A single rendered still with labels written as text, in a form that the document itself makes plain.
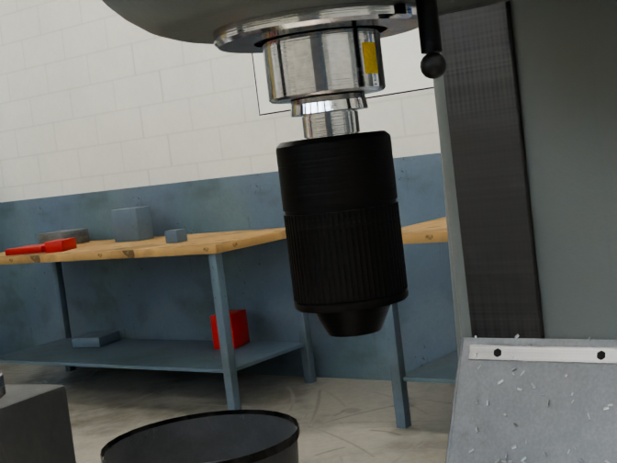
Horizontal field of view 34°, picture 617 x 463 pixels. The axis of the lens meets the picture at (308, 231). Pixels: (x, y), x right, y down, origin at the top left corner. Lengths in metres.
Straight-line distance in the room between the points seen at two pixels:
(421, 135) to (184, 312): 2.07
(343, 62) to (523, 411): 0.45
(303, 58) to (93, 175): 6.54
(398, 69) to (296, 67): 4.94
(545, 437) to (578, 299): 0.10
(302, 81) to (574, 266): 0.42
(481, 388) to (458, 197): 0.15
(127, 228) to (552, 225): 5.54
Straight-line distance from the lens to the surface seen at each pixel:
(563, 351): 0.78
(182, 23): 0.38
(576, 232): 0.77
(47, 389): 0.69
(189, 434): 2.70
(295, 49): 0.39
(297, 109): 0.40
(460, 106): 0.80
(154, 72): 6.44
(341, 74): 0.39
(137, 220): 6.17
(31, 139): 7.38
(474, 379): 0.81
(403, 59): 5.31
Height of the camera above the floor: 1.26
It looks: 4 degrees down
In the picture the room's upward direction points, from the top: 7 degrees counter-clockwise
